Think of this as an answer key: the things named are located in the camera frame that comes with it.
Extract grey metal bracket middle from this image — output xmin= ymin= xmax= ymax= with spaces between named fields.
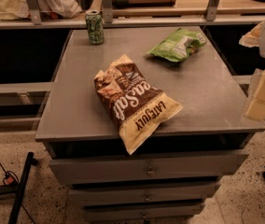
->
xmin=102 ymin=0 xmax=113 ymax=23

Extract grey metal bracket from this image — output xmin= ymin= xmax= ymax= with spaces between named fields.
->
xmin=102 ymin=0 xmax=113 ymax=23
xmin=204 ymin=0 xmax=220 ymax=21
xmin=26 ymin=0 xmax=42 ymax=25

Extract grey drawer cabinet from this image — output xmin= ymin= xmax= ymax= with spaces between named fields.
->
xmin=35 ymin=27 xmax=265 ymax=222

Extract grey metal bracket left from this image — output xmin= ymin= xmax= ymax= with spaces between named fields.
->
xmin=26 ymin=0 xmax=42 ymax=25

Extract brown sea salt chip bag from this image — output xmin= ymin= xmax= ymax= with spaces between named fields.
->
xmin=94 ymin=54 xmax=183 ymax=155

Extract green soda can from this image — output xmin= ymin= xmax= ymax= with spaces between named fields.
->
xmin=85 ymin=10 xmax=104 ymax=45

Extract grey metal bracket right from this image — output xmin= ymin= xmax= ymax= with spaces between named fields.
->
xmin=204 ymin=0 xmax=220 ymax=21

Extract black stand leg left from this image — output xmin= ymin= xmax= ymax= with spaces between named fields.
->
xmin=0 ymin=152 xmax=38 ymax=224

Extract black cable with red clip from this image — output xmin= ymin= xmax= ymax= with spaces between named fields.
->
xmin=0 ymin=143 xmax=37 ymax=224

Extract green chip bag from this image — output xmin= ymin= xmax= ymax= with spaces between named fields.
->
xmin=148 ymin=28 xmax=207 ymax=63

